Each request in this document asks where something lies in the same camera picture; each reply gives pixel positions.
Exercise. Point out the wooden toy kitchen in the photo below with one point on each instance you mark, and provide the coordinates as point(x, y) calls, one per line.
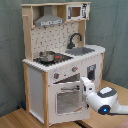
point(38, 78)

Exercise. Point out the white oven door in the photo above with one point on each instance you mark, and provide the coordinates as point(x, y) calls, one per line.
point(66, 103)

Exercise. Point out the black toy faucet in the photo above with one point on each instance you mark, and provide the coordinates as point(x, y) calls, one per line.
point(71, 42)

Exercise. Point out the white cabinet door with dispenser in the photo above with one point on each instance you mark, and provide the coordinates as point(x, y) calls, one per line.
point(92, 69)

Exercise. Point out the right red stove knob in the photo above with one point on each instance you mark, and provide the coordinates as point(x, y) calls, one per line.
point(74, 69)

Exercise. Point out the black toy stovetop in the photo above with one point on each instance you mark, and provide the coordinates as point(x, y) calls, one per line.
point(57, 59)

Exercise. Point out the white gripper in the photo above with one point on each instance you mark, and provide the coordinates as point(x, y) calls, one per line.
point(87, 86)

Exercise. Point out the white toy microwave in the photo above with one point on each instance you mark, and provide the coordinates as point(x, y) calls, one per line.
point(77, 11)

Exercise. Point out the left red stove knob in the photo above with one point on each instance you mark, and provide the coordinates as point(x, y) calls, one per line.
point(56, 75)

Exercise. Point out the grey range hood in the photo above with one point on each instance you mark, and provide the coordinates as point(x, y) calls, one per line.
point(48, 18)

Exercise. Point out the silver toy pot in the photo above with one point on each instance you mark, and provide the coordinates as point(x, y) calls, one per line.
point(47, 56)

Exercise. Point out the red stove knob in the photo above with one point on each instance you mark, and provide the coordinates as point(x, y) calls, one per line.
point(56, 75)
point(74, 69)

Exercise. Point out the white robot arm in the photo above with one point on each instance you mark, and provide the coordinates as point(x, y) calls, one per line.
point(105, 101)

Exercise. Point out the grey toy sink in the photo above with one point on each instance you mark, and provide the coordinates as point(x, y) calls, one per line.
point(79, 51)

